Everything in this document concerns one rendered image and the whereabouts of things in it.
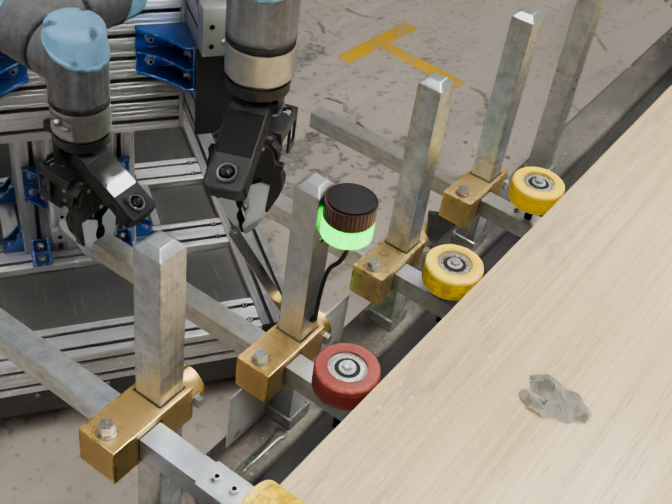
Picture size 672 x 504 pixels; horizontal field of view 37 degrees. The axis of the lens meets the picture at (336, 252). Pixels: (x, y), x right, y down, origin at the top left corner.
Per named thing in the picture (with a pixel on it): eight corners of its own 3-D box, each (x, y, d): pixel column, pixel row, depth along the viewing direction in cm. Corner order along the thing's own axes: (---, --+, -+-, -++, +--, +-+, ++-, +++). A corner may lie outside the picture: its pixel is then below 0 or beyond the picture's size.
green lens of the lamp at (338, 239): (309, 232, 111) (311, 217, 110) (340, 208, 115) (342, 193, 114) (352, 257, 109) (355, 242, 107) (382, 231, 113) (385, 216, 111)
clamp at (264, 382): (234, 383, 125) (236, 356, 121) (299, 326, 133) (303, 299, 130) (269, 407, 122) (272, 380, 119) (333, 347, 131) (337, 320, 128)
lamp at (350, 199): (296, 334, 122) (314, 197, 108) (323, 310, 126) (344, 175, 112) (334, 358, 120) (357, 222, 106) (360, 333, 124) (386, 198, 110)
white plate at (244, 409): (223, 446, 132) (226, 397, 125) (337, 340, 149) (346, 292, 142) (226, 448, 132) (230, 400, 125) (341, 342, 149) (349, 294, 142)
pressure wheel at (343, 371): (292, 427, 123) (300, 365, 116) (330, 390, 129) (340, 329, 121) (343, 462, 120) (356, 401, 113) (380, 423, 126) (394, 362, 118)
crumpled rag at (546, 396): (507, 395, 118) (511, 382, 116) (539, 366, 122) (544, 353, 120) (569, 439, 114) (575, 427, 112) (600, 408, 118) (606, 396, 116)
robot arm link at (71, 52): (74, -5, 120) (123, 22, 117) (79, 73, 127) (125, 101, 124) (21, 15, 115) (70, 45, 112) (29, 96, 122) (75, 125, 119)
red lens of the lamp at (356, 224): (311, 215, 109) (313, 199, 108) (343, 191, 113) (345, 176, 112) (355, 240, 107) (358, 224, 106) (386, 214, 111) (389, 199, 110)
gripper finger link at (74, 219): (92, 229, 137) (89, 179, 131) (101, 235, 136) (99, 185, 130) (66, 246, 134) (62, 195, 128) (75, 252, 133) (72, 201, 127)
